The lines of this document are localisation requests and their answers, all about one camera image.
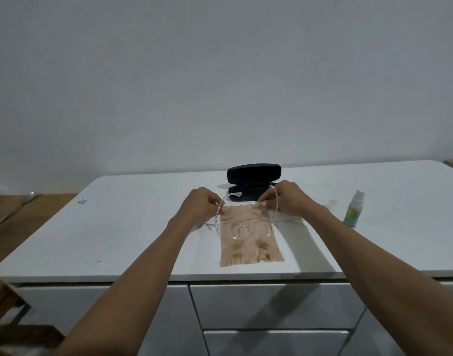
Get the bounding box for person's left forearm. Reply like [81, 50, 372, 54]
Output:
[55, 215, 197, 356]

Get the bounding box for clear frame eyeglasses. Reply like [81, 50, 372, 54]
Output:
[213, 185, 305, 240]

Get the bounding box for person's right hand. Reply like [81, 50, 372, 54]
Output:
[259, 180, 323, 219]

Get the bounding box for person's left hand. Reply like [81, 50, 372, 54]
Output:
[168, 186, 224, 231]

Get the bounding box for white drawer cabinet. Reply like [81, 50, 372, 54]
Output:
[0, 160, 453, 356]

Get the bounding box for beige cleaning cloth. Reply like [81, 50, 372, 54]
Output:
[219, 203, 285, 268]

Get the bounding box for dark wooden table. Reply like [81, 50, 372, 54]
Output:
[0, 193, 79, 356]

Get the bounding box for black glasses case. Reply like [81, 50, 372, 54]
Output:
[226, 163, 282, 203]

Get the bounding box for person's right forearm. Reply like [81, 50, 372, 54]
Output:
[304, 205, 453, 356]

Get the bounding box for small green spray bottle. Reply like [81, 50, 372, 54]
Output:
[342, 189, 365, 228]

